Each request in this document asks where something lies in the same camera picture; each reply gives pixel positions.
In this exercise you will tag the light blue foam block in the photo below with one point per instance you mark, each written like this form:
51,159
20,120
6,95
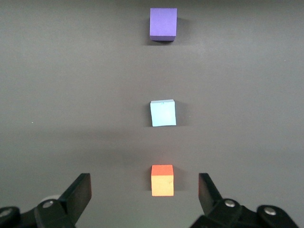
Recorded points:
163,114

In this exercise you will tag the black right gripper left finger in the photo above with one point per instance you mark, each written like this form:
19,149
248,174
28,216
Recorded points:
76,199

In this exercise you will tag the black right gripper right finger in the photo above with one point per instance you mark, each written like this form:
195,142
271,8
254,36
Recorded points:
209,194

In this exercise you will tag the purple foam block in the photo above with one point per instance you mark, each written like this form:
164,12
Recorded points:
163,22

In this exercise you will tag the dark grey table mat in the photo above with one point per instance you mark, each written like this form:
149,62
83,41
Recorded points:
71,83

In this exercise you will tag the orange foam block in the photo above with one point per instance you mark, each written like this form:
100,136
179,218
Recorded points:
162,187

